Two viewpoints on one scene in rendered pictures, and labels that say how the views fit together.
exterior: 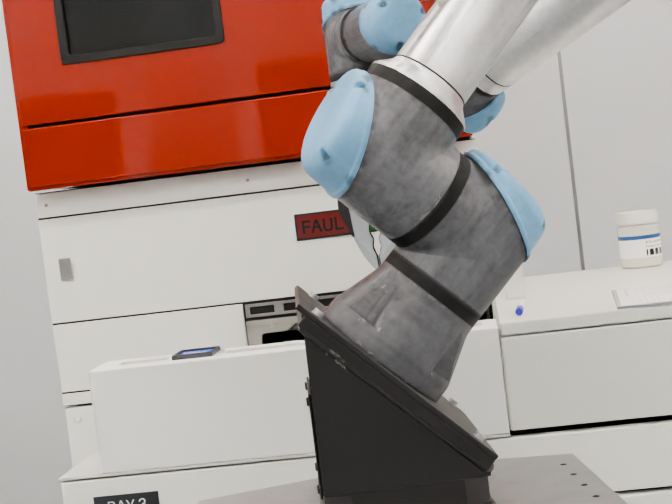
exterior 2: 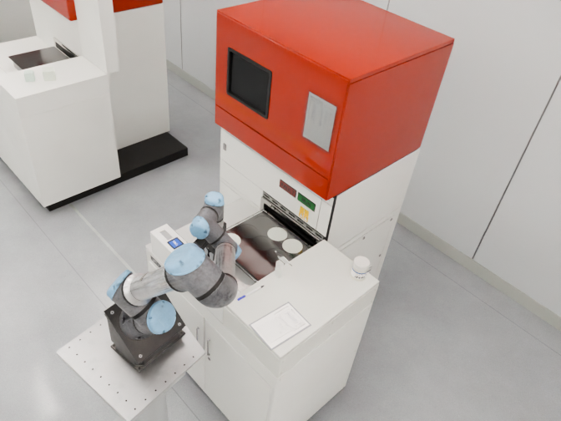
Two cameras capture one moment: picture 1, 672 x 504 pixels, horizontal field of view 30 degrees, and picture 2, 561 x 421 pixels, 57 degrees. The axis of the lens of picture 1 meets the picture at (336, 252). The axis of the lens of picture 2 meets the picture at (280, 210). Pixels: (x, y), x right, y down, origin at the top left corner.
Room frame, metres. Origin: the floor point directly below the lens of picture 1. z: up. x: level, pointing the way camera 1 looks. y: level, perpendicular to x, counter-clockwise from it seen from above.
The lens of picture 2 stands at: (0.61, -1.14, 2.67)
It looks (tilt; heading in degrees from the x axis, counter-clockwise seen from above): 40 degrees down; 36
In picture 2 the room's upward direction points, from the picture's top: 7 degrees clockwise
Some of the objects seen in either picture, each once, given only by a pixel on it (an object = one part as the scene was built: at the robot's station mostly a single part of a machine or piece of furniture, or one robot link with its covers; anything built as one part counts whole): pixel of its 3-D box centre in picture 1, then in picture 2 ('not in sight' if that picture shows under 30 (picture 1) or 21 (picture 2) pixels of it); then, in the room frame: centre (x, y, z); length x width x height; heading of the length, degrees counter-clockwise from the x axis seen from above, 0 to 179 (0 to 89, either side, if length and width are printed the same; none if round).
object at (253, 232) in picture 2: not in sight; (261, 243); (2.04, -0.03, 0.90); 0.34 x 0.34 x 0.01; 84
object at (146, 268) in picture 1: (264, 275); (270, 187); (2.29, 0.13, 1.02); 0.82 x 0.03 x 0.40; 84
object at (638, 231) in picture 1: (639, 238); (360, 268); (2.15, -0.52, 1.01); 0.07 x 0.07 x 0.10
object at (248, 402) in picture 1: (299, 395); (193, 271); (1.69, 0.07, 0.89); 0.55 x 0.09 x 0.14; 84
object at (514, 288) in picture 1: (510, 253); (282, 263); (1.91, -0.26, 1.03); 0.06 x 0.04 x 0.13; 174
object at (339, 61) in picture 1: (353, 37); (214, 207); (1.69, -0.06, 1.36); 0.09 x 0.08 x 0.11; 22
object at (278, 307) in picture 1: (364, 297); (291, 215); (2.26, -0.04, 0.96); 0.44 x 0.01 x 0.02; 84
